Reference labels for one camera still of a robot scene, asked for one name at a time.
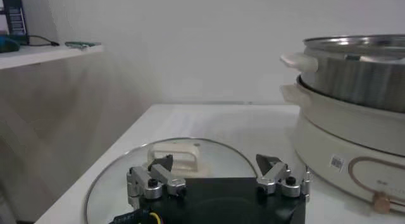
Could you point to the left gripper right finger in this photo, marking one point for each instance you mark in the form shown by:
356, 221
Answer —
278, 176

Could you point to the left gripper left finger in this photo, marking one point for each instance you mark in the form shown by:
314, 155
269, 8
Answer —
144, 181

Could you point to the glass pot lid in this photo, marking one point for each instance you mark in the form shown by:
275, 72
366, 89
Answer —
107, 187

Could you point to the steel steamer pot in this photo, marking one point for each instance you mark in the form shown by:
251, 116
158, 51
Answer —
319, 140

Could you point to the stainless steel steamer basket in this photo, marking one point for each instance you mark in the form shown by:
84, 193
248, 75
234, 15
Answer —
354, 76

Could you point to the green flat board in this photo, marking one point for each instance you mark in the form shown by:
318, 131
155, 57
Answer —
82, 44

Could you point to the white side table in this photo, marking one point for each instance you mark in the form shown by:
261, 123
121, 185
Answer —
38, 56

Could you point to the blue object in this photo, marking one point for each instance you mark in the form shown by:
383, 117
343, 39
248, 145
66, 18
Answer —
8, 44

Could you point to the dark upright box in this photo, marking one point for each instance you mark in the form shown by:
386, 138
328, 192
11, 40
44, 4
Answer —
14, 13

